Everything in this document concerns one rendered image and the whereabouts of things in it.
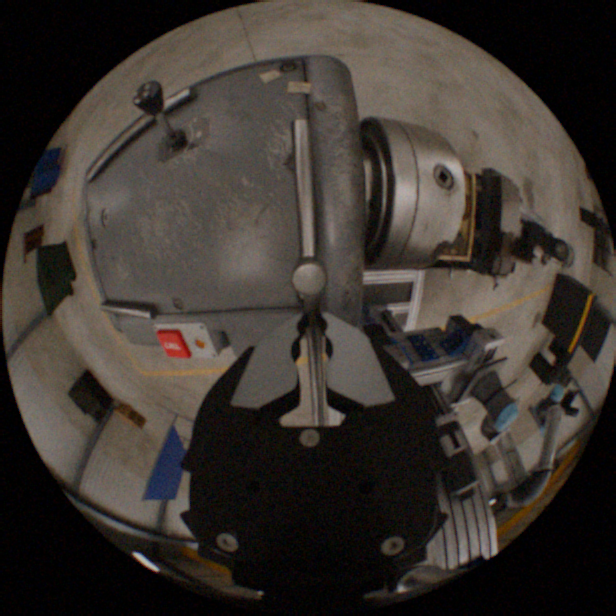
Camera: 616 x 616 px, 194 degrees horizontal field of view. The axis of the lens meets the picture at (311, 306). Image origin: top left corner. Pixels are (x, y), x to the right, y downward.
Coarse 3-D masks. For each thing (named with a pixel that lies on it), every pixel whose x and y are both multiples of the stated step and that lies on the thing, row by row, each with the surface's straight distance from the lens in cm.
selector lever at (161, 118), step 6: (162, 114) 20; (156, 120) 21; (162, 120) 21; (162, 126) 22; (168, 126) 23; (168, 132) 25; (174, 132) 26; (180, 132) 30; (168, 138) 32; (174, 138) 28; (180, 138) 30; (168, 144) 31; (174, 144) 30; (180, 144) 29; (168, 150) 31; (174, 150) 30
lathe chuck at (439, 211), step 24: (432, 144) 33; (432, 168) 30; (456, 168) 33; (432, 192) 29; (456, 192) 31; (432, 216) 29; (456, 216) 32; (408, 240) 29; (432, 240) 31; (408, 264) 36
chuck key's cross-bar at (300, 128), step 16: (304, 128) 13; (304, 144) 12; (304, 160) 12; (304, 176) 11; (304, 192) 11; (304, 208) 11; (304, 224) 11; (304, 240) 11; (304, 256) 11; (304, 304) 13; (320, 336) 14; (320, 352) 15; (320, 368) 15; (320, 384) 16; (320, 400) 17; (320, 416) 19
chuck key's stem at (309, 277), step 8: (312, 256) 11; (320, 256) 13; (296, 264) 11; (304, 264) 10; (312, 264) 10; (320, 264) 10; (296, 272) 10; (304, 272) 10; (312, 272) 10; (320, 272) 10; (296, 280) 10; (304, 280) 10; (312, 280) 10; (320, 280) 10; (296, 288) 10; (304, 288) 10; (312, 288) 10; (320, 288) 10
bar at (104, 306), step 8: (104, 304) 50; (112, 304) 46; (120, 304) 44; (128, 304) 42; (112, 312) 46; (120, 312) 43; (128, 312) 40; (136, 312) 38; (144, 312) 36; (152, 312) 36
